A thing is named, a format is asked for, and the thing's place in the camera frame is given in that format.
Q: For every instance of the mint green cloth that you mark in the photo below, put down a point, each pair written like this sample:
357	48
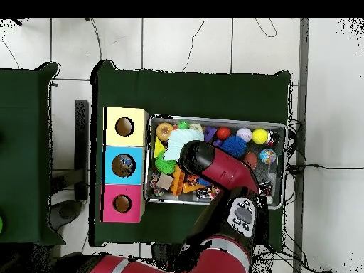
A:
179	142

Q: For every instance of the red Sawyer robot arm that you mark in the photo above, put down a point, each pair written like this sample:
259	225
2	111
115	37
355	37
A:
224	170

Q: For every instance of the wooden box with three holes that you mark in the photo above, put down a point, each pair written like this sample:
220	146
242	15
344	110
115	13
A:
125	139

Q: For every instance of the plain green spiky ball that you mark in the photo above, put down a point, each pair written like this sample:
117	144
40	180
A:
165	166

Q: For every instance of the toy burger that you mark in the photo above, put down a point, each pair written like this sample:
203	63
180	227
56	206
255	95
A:
165	131

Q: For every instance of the orange plastic toy block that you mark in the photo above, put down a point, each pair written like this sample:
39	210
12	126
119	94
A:
177	182

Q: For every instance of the purple plastic toy block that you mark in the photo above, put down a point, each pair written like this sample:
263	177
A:
210	133

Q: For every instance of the red orange ball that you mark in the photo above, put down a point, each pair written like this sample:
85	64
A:
223	133

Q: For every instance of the plain blue spiky ball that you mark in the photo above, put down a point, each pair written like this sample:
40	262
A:
233	146

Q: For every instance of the dark green table cloth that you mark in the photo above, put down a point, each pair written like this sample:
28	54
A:
199	93

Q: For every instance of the white baseball toy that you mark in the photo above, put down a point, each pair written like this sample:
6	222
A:
244	134

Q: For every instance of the brown toy football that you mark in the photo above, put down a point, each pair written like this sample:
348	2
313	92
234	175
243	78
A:
251	159

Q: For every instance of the yellow ball toy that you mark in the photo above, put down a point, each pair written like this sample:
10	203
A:
260	136

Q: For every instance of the globe print ball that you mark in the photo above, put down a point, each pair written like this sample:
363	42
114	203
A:
268	156

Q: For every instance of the black upright panel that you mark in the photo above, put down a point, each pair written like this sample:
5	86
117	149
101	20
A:
81	142

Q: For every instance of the dark green side table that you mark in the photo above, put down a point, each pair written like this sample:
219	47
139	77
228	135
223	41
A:
25	170

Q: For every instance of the lime green round object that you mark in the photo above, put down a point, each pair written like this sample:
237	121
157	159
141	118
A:
0	224

